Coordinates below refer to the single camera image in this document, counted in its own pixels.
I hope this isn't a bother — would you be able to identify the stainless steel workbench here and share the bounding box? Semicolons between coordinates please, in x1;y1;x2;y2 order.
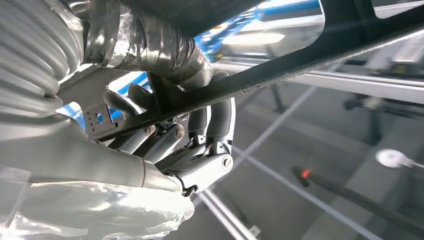
192;84;385;240

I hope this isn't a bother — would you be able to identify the black rod red band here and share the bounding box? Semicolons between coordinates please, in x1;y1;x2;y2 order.
291;165;424;238

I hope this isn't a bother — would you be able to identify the white round disc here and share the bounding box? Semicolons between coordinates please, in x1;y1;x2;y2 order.
375;149;415;170

